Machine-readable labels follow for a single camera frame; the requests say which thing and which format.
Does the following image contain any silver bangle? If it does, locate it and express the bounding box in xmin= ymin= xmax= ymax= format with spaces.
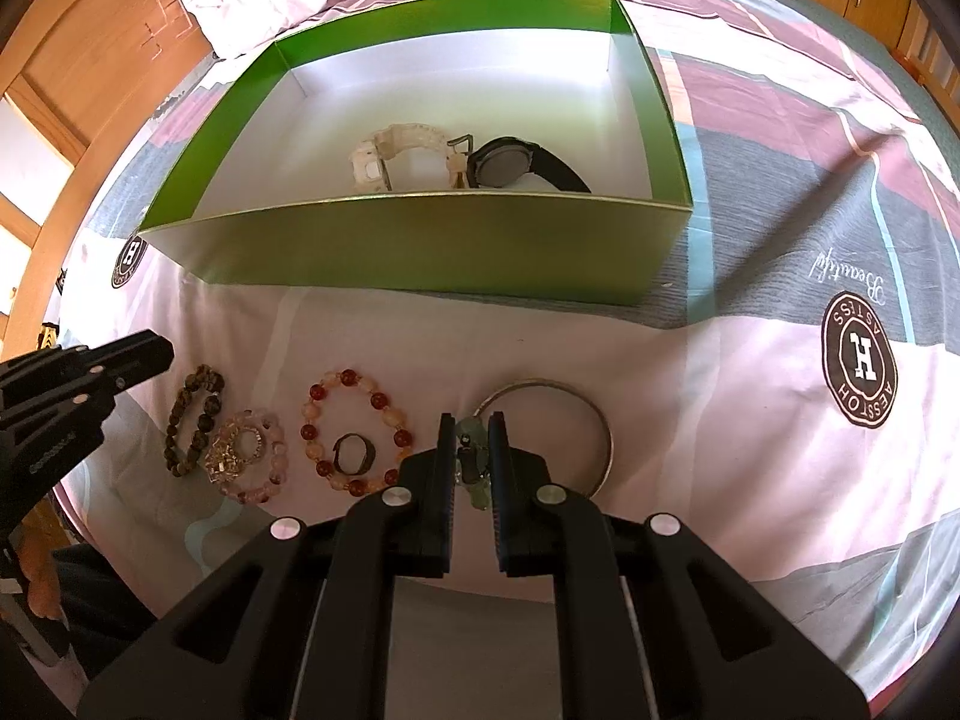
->
xmin=474 ymin=379 xmax=614 ymax=497

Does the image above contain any wooden wardrobe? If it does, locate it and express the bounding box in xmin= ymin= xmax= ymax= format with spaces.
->
xmin=0 ymin=0 xmax=218 ymax=361

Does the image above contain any brown-white object middle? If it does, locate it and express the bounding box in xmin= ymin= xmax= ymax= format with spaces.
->
xmin=349 ymin=122 xmax=471 ymax=194

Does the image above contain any green jade pendant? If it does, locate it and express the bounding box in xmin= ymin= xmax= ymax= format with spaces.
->
xmin=456 ymin=414 xmax=496 ymax=515

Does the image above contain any green-rimmed white tray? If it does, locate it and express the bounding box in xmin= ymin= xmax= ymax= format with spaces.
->
xmin=139 ymin=0 xmax=692 ymax=308

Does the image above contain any printed pink grey bedsheet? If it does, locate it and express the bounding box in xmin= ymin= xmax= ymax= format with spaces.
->
xmin=45 ymin=0 xmax=960 ymax=698

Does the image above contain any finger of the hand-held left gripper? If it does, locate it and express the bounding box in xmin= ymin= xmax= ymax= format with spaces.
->
xmin=0 ymin=391 xmax=115 ymax=541
xmin=0 ymin=330 xmax=176 ymax=410

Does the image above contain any brown-white object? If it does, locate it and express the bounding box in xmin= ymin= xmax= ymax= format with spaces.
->
xmin=465 ymin=136 xmax=593 ymax=194
xmin=349 ymin=122 xmax=471 ymax=194

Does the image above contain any brown-white object right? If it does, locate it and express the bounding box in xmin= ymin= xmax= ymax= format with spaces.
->
xmin=465 ymin=136 xmax=593 ymax=194

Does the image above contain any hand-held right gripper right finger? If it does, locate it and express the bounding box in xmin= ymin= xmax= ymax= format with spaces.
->
xmin=487 ymin=412 xmax=872 ymax=720

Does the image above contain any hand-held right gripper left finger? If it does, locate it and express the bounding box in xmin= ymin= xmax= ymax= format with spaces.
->
xmin=79 ymin=412 xmax=459 ymax=720

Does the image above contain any pink crystal bead bracelet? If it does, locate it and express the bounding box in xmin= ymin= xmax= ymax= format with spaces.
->
xmin=201 ymin=409 xmax=290 ymax=505

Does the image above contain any red orange bead bracelet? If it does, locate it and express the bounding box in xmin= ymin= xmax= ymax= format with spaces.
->
xmin=300 ymin=369 xmax=415 ymax=496

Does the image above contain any dark patterned ring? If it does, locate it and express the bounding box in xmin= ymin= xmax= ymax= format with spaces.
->
xmin=332 ymin=433 xmax=372 ymax=475

